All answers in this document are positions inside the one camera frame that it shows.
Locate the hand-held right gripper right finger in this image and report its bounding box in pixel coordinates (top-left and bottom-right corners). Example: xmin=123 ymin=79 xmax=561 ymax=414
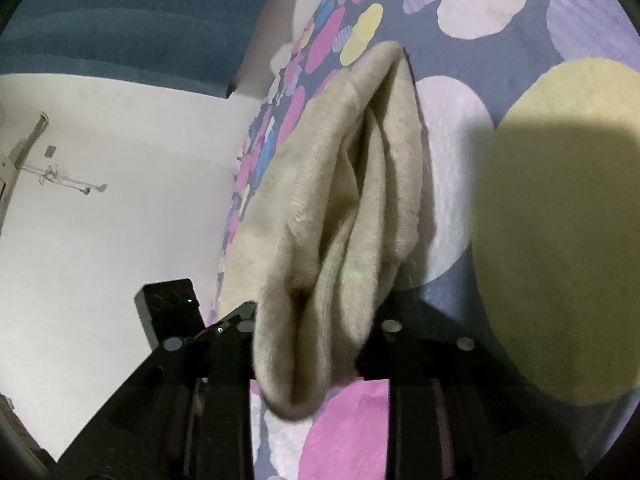
xmin=359 ymin=316 xmax=587 ymax=480

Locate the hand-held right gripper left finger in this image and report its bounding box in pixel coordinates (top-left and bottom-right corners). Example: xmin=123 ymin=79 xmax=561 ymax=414
xmin=54 ymin=301 xmax=261 ymax=480

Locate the beige knit garment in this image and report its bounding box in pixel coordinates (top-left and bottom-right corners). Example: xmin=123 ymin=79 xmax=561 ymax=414
xmin=220 ymin=40 xmax=439 ymax=422

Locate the polka dot blanket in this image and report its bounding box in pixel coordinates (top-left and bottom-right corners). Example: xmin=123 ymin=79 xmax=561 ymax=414
xmin=207 ymin=0 xmax=640 ymax=480

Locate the blue curtain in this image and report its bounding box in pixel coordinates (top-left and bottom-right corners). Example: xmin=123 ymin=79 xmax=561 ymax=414
xmin=0 ymin=0 xmax=288 ymax=98

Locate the wall cable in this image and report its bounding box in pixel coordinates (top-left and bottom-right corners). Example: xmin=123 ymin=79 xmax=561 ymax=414
xmin=22 ymin=161 xmax=109 ymax=197

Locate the white wall fixture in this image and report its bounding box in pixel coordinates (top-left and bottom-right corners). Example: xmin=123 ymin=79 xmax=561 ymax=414
xmin=0 ymin=111 xmax=51 ymax=211

